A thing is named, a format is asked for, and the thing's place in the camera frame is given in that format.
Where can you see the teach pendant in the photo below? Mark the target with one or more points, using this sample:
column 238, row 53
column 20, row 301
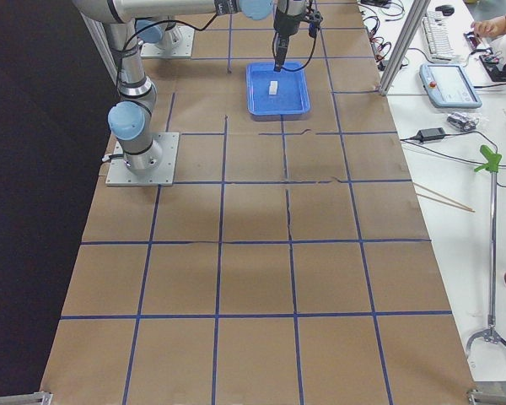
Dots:
column 448, row 86

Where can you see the black power adapter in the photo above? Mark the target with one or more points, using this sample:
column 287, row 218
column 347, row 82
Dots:
column 431, row 134

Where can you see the wooden chopstick pair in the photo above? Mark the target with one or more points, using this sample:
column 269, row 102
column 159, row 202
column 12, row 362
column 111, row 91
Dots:
column 432, row 195

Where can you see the right aluminium frame post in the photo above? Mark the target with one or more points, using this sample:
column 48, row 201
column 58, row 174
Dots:
column 408, row 30

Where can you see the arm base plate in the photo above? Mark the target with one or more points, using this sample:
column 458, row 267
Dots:
column 152, row 168
column 176, row 43

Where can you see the aluminium frame post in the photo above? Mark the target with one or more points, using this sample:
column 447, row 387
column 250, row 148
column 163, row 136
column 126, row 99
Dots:
column 97, row 32
column 408, row 30

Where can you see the green handled reach grabber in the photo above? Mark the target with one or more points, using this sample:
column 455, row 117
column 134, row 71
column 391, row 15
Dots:
column 489, row 334

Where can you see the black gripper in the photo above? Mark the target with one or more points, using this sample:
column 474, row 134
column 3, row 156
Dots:
column 285, row 24

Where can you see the blue plastic tray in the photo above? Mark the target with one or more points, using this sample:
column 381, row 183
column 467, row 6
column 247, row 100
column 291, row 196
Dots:
column 292, row 98

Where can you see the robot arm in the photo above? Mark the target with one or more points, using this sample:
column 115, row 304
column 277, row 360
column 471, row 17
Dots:
column 286, row 21
column 179, row 69

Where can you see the person hand at keyboard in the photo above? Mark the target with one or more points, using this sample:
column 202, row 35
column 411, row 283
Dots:
column 488, row 28

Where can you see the white keyboard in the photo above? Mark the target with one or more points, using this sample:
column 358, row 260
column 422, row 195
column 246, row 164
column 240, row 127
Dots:
column 434, row 29

